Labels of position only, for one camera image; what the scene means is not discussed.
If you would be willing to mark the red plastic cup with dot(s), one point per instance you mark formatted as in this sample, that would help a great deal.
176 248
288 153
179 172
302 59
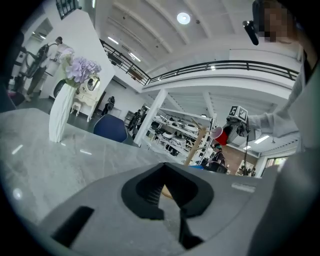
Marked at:
219 136

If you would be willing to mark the white carved dresser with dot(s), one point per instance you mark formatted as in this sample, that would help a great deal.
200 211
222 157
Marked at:
85 100

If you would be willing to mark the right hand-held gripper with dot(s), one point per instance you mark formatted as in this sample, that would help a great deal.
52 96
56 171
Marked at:
237 130

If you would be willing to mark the person's torso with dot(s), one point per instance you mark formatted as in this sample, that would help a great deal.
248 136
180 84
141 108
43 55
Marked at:
295 200

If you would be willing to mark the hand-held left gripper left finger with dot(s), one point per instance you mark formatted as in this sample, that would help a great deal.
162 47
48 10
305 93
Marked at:
112 225

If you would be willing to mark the blue upholstered chair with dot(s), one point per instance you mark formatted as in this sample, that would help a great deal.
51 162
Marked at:
110 127

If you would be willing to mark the person's head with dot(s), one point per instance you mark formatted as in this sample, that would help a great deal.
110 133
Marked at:
277 20

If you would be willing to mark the white metal shelving rack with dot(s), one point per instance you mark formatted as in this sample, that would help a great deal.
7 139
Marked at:
175 125

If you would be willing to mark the purple flower bouquet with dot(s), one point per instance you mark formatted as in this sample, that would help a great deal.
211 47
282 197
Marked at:
82 68

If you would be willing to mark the black mezzanine railing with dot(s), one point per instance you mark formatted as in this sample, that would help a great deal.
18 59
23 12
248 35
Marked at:
212 67

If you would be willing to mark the round ceiling lamp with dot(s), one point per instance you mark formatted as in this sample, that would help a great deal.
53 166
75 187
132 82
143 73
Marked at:
183 18

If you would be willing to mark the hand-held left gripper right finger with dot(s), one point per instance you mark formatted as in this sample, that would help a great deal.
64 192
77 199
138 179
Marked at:
225 212

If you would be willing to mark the person's right forearm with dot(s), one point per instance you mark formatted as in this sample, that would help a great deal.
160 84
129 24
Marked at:
270 122

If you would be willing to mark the black head-mounted camera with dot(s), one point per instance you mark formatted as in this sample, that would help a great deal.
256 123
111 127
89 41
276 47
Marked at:
251 31

